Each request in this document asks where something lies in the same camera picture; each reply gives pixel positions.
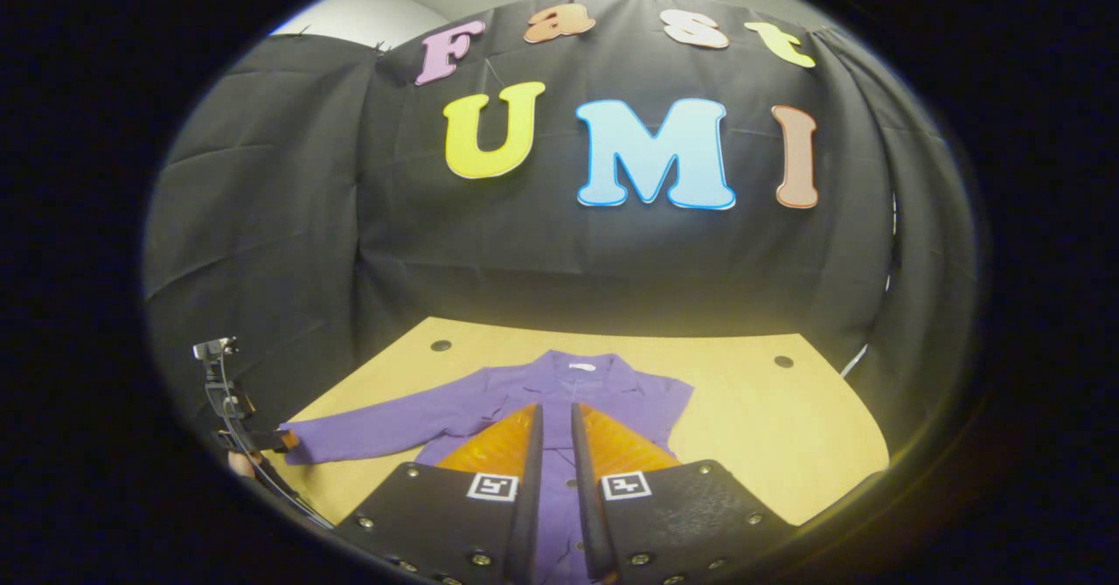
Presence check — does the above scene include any purple button shirt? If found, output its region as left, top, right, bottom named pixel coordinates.
left=280, top=349, right=696, bottom=585

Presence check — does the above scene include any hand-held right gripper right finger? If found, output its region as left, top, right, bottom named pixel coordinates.
left=571, top=402, right=798, bottom=585

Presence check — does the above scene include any black backdrop cloth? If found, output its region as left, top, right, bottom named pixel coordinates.
left=144, top=0, right=976, bottom=428

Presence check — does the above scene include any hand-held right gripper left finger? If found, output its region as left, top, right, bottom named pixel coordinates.
left=335, top=403, right=546, bottom=585

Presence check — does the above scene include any black cable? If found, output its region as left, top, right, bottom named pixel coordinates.
left=249, top=454, right=337, bottom=531

